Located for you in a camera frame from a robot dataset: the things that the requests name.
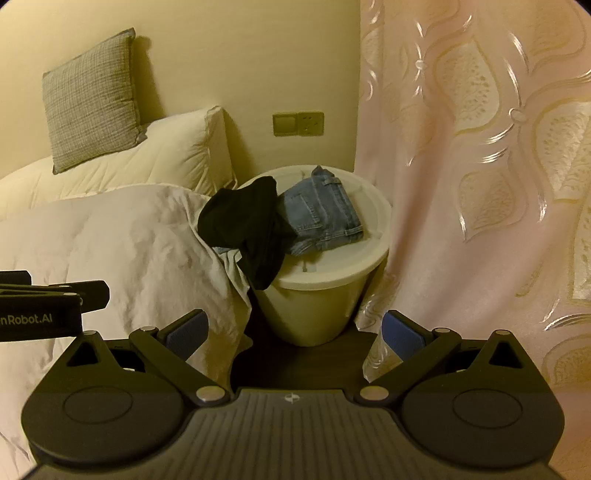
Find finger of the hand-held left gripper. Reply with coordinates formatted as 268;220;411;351
0;280;112;320
0;270;33;289

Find black garment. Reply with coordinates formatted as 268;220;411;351
198;178;298;291

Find grey textured pillow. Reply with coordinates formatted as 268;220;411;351
41;28;147;175

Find wall power socket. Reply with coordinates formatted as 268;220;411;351
297;111;325;136

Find white round side table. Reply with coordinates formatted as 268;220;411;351
233;165;393;348

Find blue jeans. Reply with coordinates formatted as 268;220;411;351
277;165;365;257

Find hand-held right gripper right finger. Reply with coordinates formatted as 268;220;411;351
353;309;527;408

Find wall light switch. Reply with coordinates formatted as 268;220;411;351
272;113;298;137

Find clear plastic bag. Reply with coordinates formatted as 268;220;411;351
362;330;387;384

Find pink patterned curtain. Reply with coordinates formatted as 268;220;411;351
353;0;591;480

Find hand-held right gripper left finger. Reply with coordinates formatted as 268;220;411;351
67;309;232;408

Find white duvet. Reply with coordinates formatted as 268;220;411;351
0;185;254;467

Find white pillow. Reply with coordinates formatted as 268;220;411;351
0;106;238;222

